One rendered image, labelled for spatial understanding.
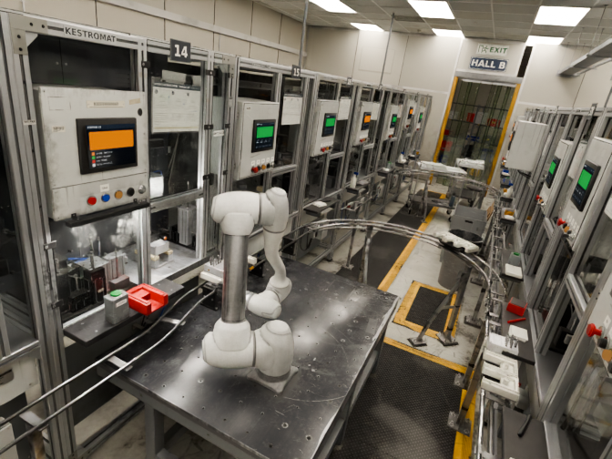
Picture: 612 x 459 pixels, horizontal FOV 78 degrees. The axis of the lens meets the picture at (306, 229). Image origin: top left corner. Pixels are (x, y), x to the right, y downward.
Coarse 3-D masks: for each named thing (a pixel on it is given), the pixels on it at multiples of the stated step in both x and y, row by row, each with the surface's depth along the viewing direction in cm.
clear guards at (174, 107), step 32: (160, 64) 160; (192, 64) 176; (224, 64) 195; (160, 96) 165; (192, 96) 181; (224, 96) 202; (160, 128) 170; (192, 128) 187; (224, 128) 210; (160, 160) 175; (192, 160) 194; (224, 160) 217; (160, 192) 180; (192, 192) 200; (64, 224) 141; (96, 224) 153; (128, 224) 168; (64, 256) 144; (96, 256) 157; (128, 256) 173; (64, 288) 148; (96, 288) 162; (128, 288) 178; (64, 320) 152
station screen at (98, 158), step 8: (88, 128) 136; (96, 128) 139; (104, 128) 141; (112, 128) 144; (120, 128) 148; (128, 128) 151; (88, 136) 137; (88, 144) 138; (88, 152) 138; (96, 152) 141; (104, 152) 144; (112, 152) 147; (120, 152) 150; (128, 152) 154; (88, 160) 139; (96, 160) 142; (104, 160) 145; (112, 160) 148; (120, 160) 152; (128, 160) 155
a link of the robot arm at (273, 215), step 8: (272, 192) 156; (280, 192) 157; (264, 200) 156; (272, 200) 156; (280, 200) 156; (264, 208) 155; (272, 208) 156; (280, 208) 157; (288, 208) 161; (264, 216) 156; (272, 216) 158; (280, 216) 159; (288, 216) 164; (264, 224) 160; (272, 224) 161; (280, 224) 161
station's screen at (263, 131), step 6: (258, 126) 232; (264, 126) 239; (270, 126) 245; (258, 132) 234; (264, 132) 241; (270, 132) 248; (258, 138) 236; (264, 138) 243; (270, 138) 250; (258, 144) 238; (264, 144) 244; (270, 144) 252
